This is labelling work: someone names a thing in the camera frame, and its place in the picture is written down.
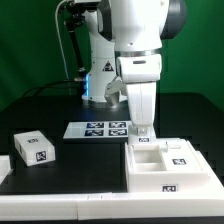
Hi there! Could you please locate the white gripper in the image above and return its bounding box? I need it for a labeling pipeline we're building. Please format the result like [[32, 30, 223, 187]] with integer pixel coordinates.
[[126, 82, 156, 135]]

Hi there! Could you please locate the white cabinet door panel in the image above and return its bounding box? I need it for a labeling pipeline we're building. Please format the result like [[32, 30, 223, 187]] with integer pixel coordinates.
[[128, 125, 156, 144], [161, 139, 202, 173]]

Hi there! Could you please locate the white cabinet body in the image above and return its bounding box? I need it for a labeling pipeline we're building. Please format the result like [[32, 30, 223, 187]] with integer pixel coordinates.
[[125, 139, 210, 192]]

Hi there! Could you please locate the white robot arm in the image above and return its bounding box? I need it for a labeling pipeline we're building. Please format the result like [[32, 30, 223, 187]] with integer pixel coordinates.
[[83, 0, 187, 136]]

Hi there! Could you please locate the small white cabinet top box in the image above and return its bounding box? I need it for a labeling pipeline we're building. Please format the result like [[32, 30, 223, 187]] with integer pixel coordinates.
[[14, 131, 55, 166]]

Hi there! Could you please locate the white U-shaped obstacle fence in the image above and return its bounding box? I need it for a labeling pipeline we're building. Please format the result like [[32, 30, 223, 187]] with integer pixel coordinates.
[[0, 149, 224, 222]]

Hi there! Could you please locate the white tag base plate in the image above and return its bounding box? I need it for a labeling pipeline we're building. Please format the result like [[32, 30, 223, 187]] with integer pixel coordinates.
[[63, 121, 131, 140]]

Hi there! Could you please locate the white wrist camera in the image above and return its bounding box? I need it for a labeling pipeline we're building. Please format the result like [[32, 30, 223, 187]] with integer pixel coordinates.
[[116, 54, 162, 83]]

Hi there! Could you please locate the black cable bundle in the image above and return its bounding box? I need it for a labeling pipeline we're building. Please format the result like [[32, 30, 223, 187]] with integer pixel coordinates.
[[21, 78, 84, 98]]

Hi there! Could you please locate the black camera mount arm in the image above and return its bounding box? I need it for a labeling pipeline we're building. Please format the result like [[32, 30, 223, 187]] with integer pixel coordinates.
[[65, 0, 99, 82]]

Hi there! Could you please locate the white cable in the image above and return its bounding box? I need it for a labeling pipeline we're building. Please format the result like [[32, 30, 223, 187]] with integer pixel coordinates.
[[54, 0, 70, 80]]

